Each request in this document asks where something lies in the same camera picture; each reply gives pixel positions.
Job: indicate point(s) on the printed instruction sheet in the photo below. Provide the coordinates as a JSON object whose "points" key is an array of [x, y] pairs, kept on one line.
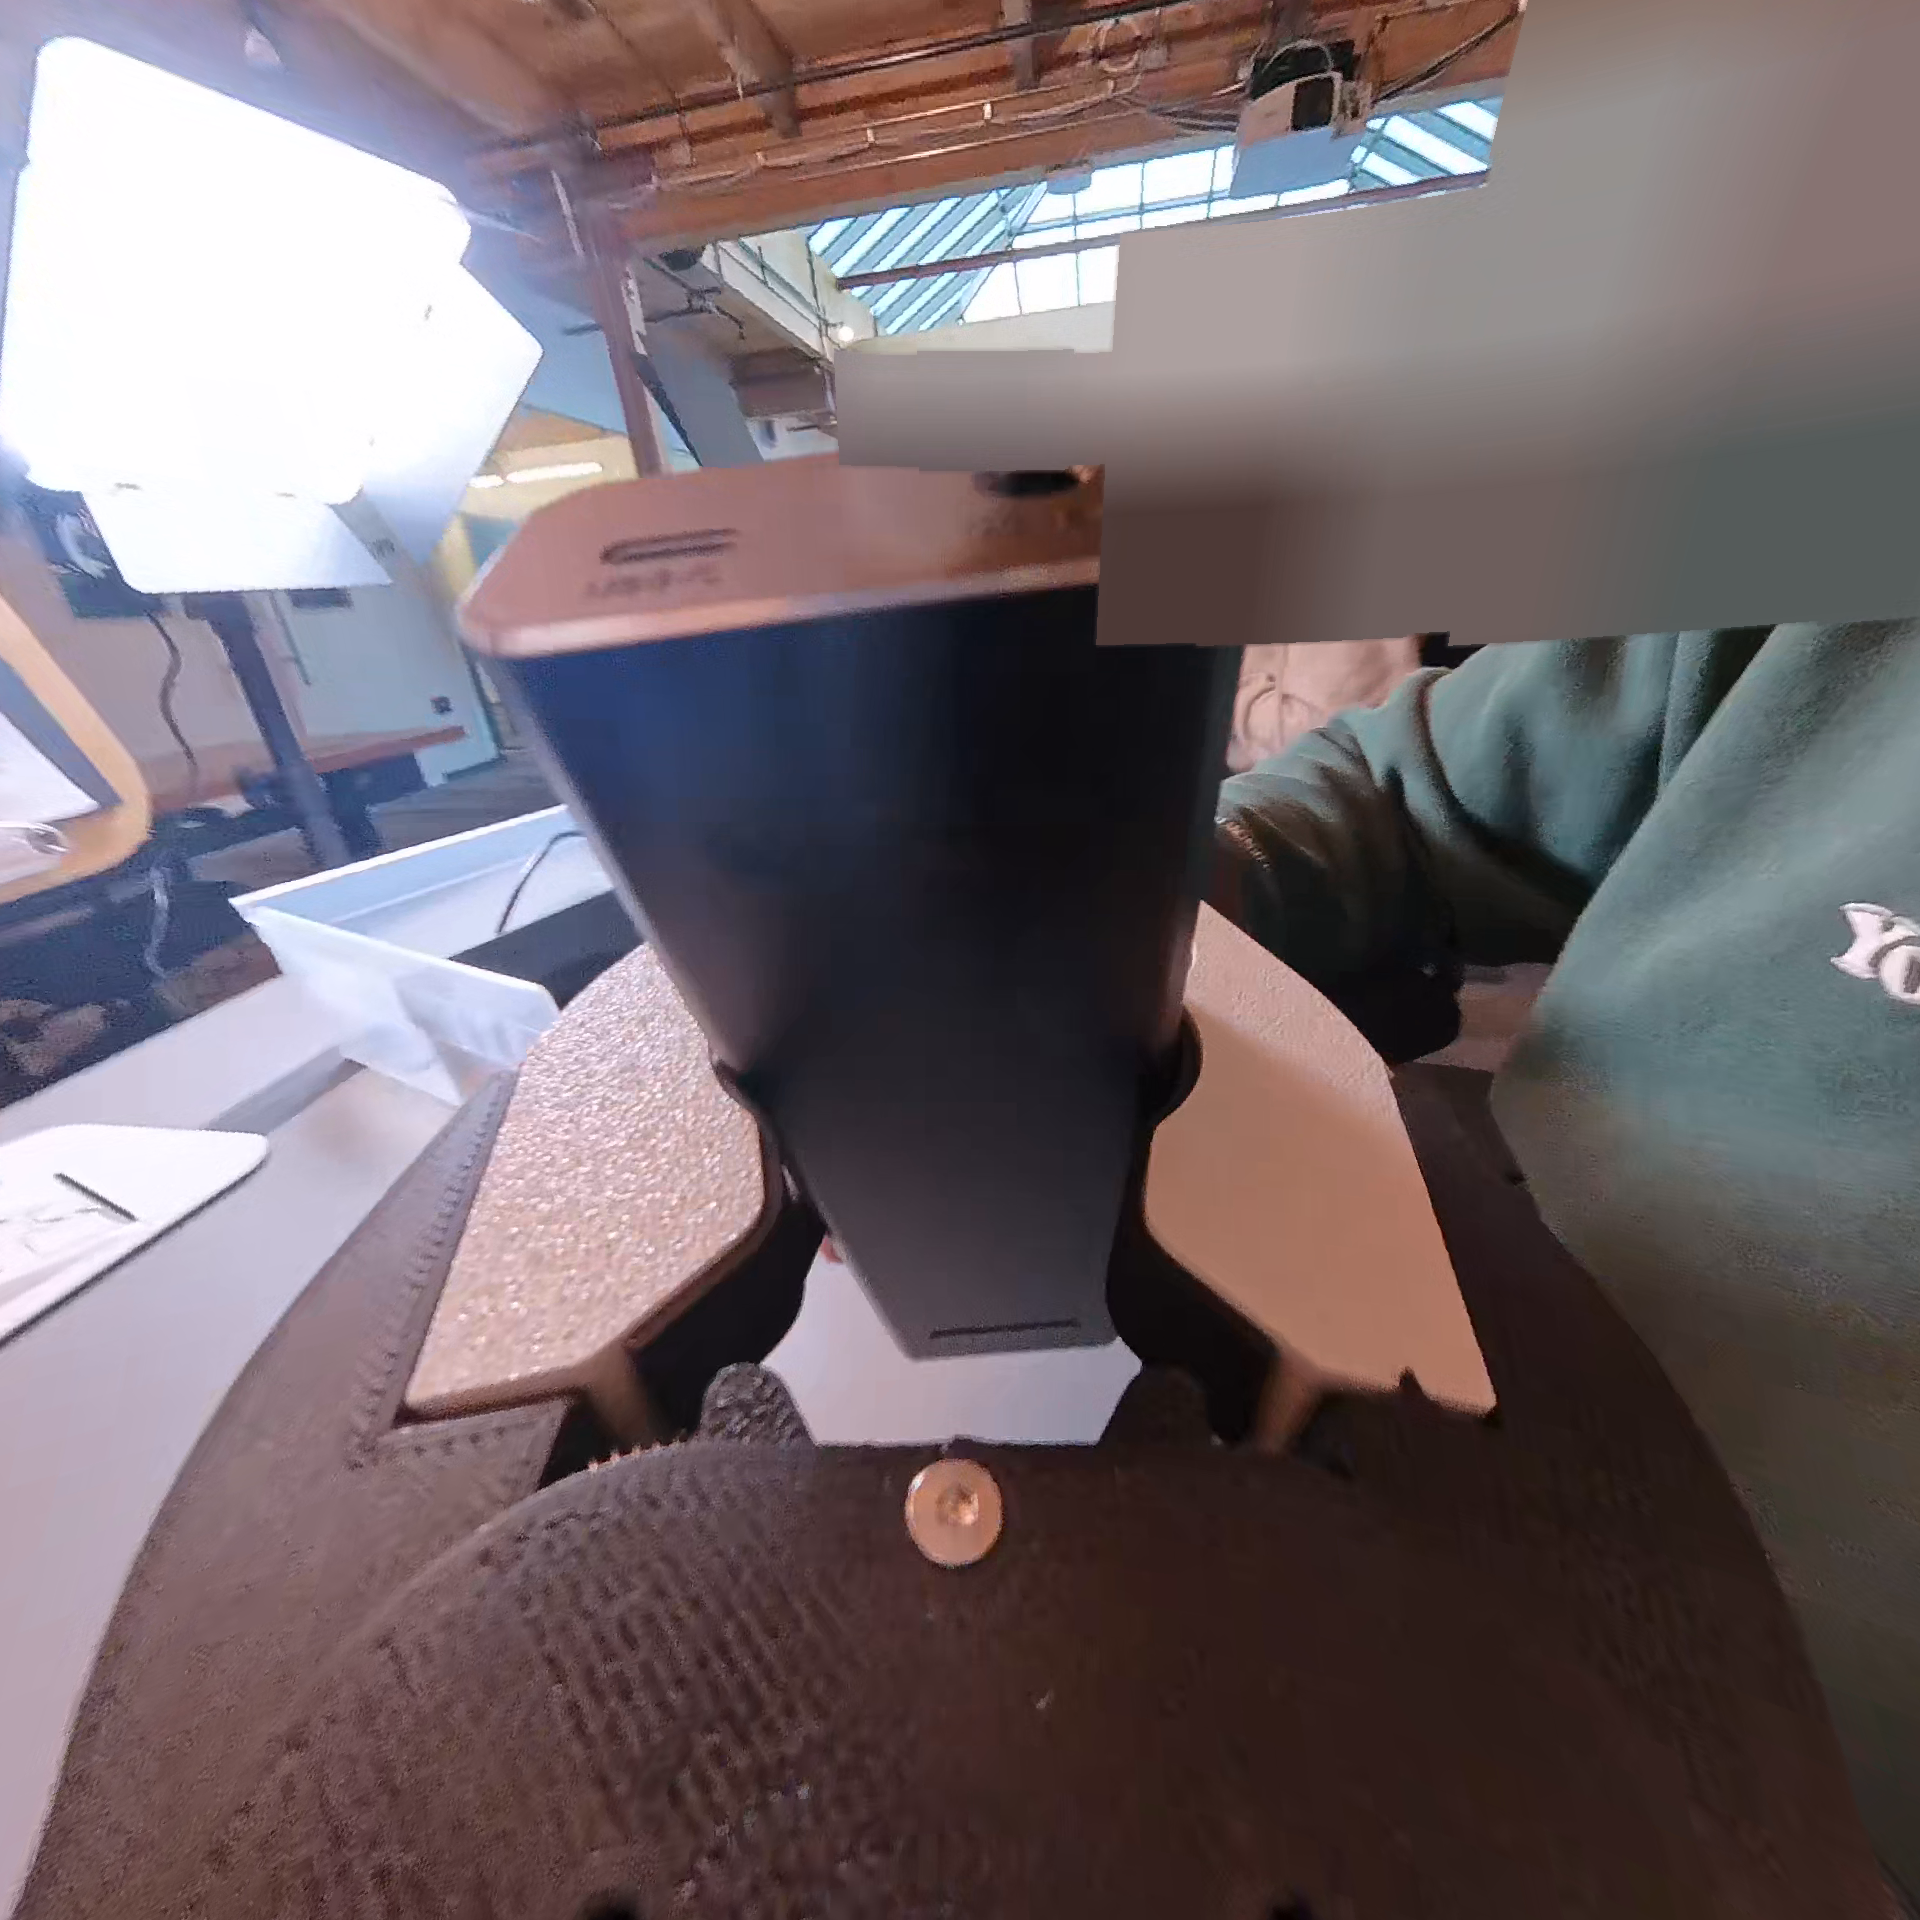
{"points": [[36, 779]]}

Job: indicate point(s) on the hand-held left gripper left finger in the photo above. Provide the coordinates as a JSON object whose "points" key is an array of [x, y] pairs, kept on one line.
{"points": [[599, 1200]]}

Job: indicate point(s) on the skylight window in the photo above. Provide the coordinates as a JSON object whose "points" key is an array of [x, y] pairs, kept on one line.
{"points": [[1050, 225]]}

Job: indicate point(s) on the black light stand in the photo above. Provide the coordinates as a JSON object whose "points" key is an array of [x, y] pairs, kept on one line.
{"points": [[277, 721]]}

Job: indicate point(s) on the long black usb hub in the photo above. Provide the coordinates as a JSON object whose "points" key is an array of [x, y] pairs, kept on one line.
{"points": [[901, 900]]}

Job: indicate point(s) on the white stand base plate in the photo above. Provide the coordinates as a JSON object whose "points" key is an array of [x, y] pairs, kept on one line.
{"points": [[148, 1184]]}

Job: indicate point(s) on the person's green clothed body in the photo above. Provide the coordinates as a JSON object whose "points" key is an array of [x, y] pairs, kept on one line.
{"points": [[1724, 1124]]}

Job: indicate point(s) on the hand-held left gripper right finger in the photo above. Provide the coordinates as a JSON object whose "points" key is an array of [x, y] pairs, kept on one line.
{"points": [[1289, 1184]]}

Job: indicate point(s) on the bright light panel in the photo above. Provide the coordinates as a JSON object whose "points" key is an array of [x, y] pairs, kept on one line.
{"points": [[224, 271]]}

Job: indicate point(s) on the white button pad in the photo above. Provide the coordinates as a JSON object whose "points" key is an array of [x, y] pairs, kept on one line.
{"points": [[43, 1231]]}

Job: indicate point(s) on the clear plastic bin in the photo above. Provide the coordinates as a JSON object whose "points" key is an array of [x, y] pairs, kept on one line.
{"points": [[389, 975]]}

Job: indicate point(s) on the ceiling mounted device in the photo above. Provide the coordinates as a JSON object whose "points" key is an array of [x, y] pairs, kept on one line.
{"points": [[1299, 99]]}

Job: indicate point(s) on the wooden post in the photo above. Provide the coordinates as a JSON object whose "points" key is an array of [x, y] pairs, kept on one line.
{"points": [[615, 346]]}

